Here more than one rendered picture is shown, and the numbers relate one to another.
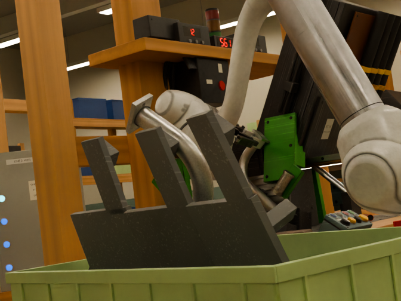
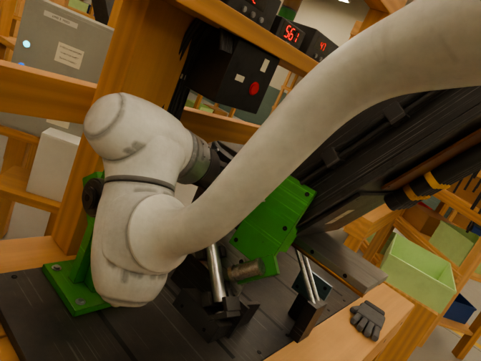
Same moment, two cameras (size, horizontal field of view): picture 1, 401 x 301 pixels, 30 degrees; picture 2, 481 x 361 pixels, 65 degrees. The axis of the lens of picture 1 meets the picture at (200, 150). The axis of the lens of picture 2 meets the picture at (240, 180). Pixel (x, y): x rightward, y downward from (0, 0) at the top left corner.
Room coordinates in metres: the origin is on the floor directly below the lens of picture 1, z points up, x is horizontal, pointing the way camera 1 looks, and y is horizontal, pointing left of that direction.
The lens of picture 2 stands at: (1.54, -0.08, 1.45)
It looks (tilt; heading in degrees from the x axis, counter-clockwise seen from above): 16 degrees down; 355
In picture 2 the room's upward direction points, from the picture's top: 24 degrees clockwise
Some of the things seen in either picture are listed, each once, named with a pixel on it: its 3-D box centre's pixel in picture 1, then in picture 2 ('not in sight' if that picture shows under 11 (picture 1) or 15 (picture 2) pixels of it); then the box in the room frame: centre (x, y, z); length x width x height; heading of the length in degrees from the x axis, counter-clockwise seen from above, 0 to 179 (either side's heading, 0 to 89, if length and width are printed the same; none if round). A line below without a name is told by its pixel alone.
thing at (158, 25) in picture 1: (157, 30); not in sight; (2.36, 0.09, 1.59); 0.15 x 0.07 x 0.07; 141
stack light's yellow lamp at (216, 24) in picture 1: (213, 27); (292, 2); (2.73, -0.11, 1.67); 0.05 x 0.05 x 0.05
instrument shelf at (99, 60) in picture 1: (206, 61); (258, 42); (2.62, -0.06, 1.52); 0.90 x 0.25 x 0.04; 141
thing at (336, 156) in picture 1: (322, 161); (310, 239); (2.45, -0.39, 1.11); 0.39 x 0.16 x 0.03; 51
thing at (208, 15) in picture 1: (212, 15); not in sight; (2.73, -0.11, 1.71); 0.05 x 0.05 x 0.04
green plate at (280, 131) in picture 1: (285, 147); (278, 217); (2.36, -0.27, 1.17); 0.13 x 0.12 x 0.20; 141
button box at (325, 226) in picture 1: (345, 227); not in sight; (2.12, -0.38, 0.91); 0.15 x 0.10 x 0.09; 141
